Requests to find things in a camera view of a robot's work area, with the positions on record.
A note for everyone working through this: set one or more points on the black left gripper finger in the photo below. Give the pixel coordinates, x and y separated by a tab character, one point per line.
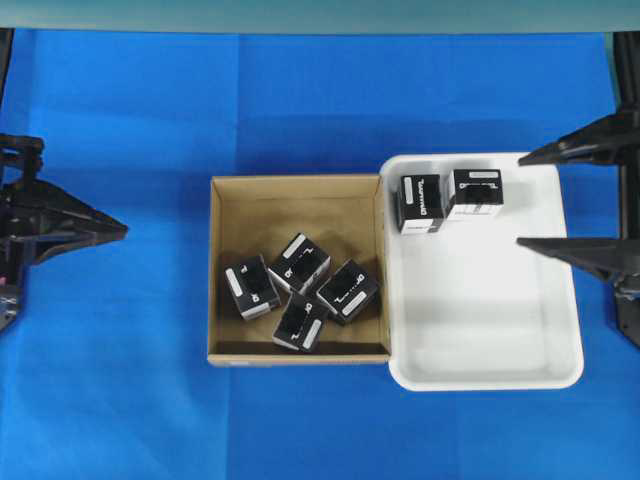
55	222

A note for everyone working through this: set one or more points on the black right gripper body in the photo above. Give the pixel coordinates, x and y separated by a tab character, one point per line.
626	278

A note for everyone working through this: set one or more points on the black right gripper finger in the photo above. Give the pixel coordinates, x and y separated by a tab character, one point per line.
607	259
608	141

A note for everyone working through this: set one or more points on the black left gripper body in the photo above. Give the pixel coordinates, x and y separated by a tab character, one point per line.
22	153

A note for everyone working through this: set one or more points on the black white Dynamixel box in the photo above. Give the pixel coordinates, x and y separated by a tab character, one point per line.
473	194

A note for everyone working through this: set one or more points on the black white box in tray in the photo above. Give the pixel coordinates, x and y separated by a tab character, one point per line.
419	207

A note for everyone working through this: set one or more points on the black white box upper middle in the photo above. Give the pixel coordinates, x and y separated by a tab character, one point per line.
252	288

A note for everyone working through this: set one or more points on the black white box centre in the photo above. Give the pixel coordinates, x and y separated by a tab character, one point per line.
300	265

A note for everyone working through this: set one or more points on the black white box lower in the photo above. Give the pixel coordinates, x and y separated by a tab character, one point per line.
301	323

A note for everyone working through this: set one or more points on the black white box right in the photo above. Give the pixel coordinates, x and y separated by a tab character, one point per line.
347	292

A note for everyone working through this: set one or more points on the open brown cardboard box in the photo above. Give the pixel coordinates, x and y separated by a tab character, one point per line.
345	215

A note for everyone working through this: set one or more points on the white plastic tray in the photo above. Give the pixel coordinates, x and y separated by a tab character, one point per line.
470	309

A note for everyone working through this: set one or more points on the black frame post right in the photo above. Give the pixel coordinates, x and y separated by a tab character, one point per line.
625	51

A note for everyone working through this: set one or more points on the black frame post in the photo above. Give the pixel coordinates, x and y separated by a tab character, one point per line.
6	42
625	51

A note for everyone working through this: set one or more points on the black frame post left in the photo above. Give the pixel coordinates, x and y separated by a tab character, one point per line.
6	42

